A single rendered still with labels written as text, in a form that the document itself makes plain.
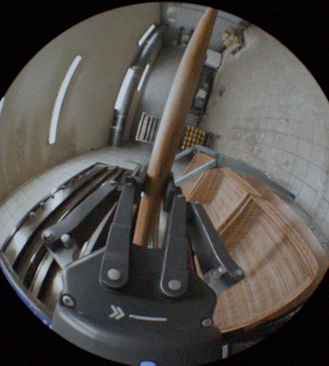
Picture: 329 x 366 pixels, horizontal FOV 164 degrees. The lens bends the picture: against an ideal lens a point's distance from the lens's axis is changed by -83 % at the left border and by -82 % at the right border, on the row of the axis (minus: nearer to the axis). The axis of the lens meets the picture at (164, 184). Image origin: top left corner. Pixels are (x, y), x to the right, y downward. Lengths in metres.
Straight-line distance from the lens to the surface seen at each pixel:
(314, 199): 1.23
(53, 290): 0.72
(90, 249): 0.57
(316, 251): 0.63
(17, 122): 1.48
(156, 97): 5.37
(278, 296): 0.71
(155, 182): 0.16
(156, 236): 0.34
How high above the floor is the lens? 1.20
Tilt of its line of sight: 6 degrees down
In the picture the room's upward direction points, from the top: 76 degrees counter-clockwise
